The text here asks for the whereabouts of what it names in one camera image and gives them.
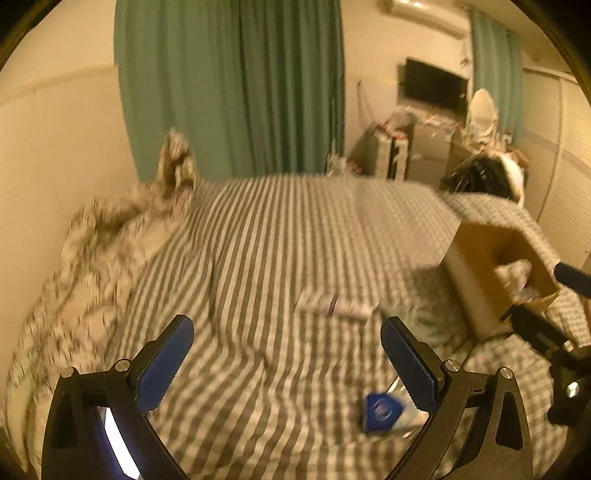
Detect black wall television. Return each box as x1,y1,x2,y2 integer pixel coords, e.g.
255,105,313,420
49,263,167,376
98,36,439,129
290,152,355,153
403,57,470,114

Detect white storage unit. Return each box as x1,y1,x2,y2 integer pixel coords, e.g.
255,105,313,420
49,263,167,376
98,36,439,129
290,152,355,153
350,129,410,179

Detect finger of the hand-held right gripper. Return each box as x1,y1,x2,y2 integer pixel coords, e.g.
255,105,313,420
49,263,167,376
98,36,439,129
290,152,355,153
505,305,579,357
553,262,591,297

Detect white wardrobe doors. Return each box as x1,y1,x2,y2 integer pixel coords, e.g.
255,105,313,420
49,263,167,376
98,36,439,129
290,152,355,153
522,65,591,261

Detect crumpled white paper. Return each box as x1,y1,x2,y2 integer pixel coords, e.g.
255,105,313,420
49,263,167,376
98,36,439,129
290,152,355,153
494,259,533,291

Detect white cloth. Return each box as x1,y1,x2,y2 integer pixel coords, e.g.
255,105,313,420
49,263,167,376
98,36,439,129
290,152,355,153
501,154,528,207

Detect grey cabinet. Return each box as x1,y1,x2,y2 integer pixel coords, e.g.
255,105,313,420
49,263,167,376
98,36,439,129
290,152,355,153
408,121,459,186

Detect striped bed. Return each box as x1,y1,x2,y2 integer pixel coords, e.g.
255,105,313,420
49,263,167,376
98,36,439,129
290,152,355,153
9,174,589,480

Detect blue packet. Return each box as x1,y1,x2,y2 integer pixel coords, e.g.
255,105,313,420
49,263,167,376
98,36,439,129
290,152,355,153
361,391,405,435

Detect white tube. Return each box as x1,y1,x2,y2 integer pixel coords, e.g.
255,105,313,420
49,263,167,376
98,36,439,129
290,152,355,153
294,291,380,323

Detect white air conditioner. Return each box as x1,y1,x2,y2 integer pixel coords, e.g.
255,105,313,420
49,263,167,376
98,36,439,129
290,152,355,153
385,0,472,38

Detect narrow green curtain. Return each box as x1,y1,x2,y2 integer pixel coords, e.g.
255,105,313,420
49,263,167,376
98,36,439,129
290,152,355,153
468,8,525,145

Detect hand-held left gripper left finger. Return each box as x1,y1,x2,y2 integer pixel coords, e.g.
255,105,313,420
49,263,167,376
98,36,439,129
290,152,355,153
41,315,195,480

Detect white round mirror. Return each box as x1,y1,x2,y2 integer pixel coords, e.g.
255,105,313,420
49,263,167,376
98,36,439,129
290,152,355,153
466,88,499,134

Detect black bag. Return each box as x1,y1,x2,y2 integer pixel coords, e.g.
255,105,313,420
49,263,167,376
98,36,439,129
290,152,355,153
438,154,520,199

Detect brown cardboard box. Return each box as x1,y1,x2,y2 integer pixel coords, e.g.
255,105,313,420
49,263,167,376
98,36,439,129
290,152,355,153
442,220,561,341

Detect wide green curtain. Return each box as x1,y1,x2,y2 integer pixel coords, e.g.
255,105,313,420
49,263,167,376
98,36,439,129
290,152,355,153
113,0,346,182

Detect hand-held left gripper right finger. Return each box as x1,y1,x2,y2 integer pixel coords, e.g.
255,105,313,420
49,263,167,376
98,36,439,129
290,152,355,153
380,316,537,480

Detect patterned blanket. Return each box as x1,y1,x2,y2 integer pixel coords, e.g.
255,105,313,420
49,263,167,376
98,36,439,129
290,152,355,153
4,128,208,467

